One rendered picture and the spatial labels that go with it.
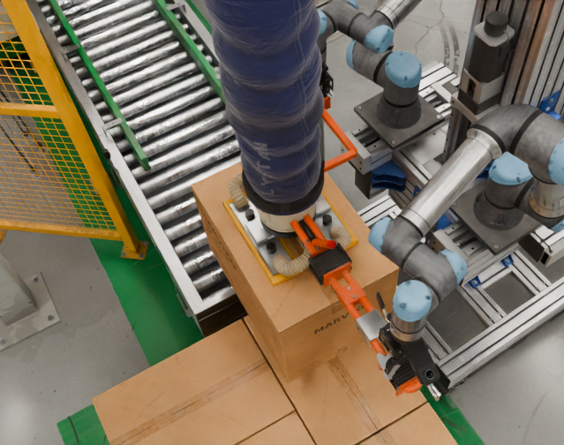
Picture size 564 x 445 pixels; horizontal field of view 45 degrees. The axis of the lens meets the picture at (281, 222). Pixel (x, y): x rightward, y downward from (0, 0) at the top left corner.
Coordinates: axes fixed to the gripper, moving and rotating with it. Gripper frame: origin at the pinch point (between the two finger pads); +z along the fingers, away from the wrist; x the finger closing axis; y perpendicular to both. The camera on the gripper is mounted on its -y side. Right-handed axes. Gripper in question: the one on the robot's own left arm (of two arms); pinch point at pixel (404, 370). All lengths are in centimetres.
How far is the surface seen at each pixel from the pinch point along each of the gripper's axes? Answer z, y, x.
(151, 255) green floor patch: 119, 145, 36
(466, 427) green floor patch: 120, 3, -44
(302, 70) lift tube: -59, 49, -2
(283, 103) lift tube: -52, 48, 4
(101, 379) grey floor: 120, 98, 80
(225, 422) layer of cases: 66, 34, 42
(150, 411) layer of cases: 66, 51, 63
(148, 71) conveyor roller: 63, 203, 0
